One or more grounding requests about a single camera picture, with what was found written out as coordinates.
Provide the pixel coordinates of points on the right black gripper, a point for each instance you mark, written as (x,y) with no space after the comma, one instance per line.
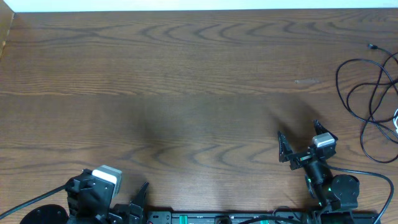
(285,149)

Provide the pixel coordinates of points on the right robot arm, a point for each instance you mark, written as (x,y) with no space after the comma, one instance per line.
(336,194)

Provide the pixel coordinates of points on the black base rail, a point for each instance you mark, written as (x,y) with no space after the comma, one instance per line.
(279,215)

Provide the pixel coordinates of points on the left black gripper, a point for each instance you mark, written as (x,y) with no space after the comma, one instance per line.
(125,214)

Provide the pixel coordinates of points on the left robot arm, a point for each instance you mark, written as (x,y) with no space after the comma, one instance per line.
(89,197)

